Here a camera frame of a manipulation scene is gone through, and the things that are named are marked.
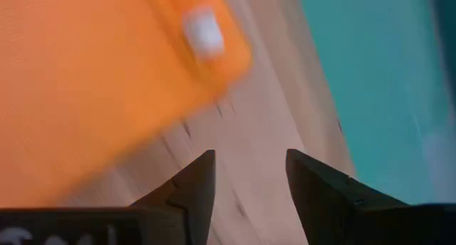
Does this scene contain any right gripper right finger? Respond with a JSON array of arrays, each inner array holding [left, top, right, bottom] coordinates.
[[285, 148, 409, 245]]

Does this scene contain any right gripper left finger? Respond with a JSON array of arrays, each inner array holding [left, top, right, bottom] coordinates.
[[130, 149, 217, 245]]

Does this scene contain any orange microfiber towel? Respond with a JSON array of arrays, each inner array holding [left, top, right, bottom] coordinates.
[[0, 0, 254, 209]]

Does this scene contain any teal plastic basket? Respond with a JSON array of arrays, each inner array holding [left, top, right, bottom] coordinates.
[[297, 0, 456, 205]]

